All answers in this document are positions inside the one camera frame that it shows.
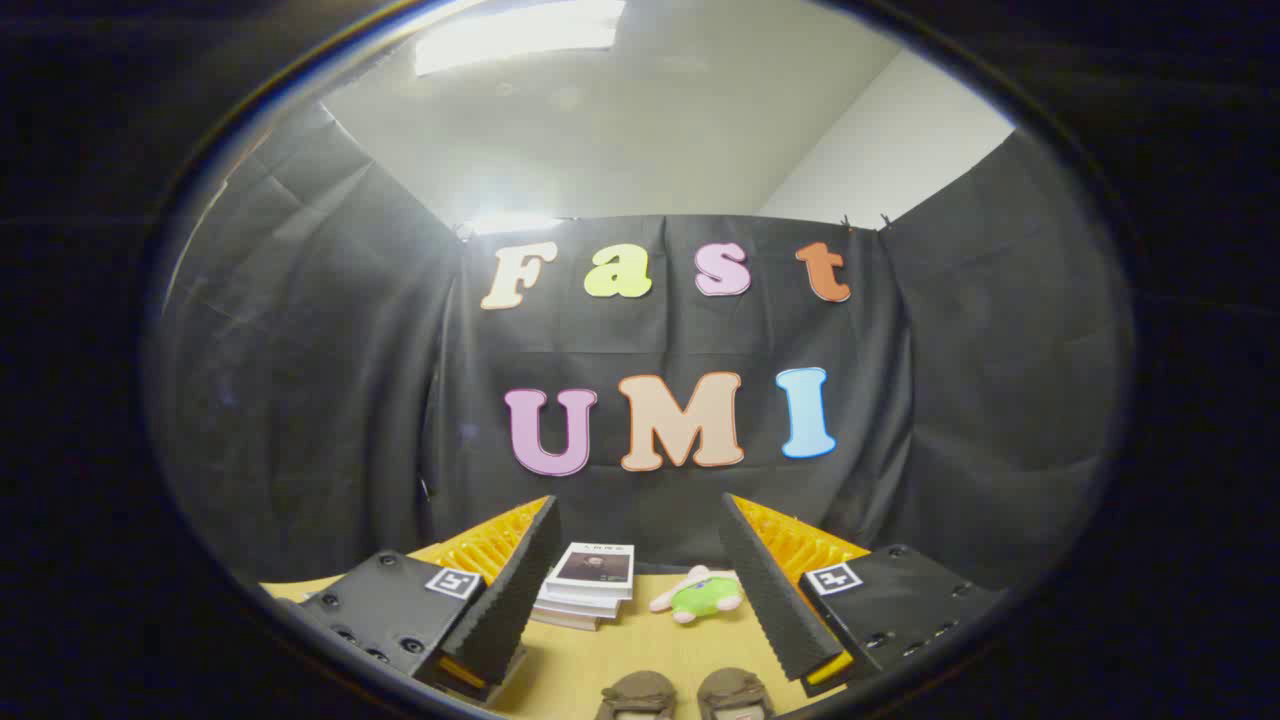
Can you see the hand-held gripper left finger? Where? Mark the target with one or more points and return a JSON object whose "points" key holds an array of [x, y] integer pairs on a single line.
{"points": [[520, 590]]}

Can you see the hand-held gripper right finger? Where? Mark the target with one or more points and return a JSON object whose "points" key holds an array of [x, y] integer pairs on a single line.
{"points": [[765, 590]]}

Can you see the green and pink plush toy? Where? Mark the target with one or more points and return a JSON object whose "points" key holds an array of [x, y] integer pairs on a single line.
{"points": [[702, 597]]}

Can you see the stack of white books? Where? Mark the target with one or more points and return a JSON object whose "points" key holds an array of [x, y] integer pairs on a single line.
{"points": [[590, 585]]}

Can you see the black backdrop cloth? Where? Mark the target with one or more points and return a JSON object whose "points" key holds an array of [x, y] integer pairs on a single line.
{"points": [[330, 400]]}

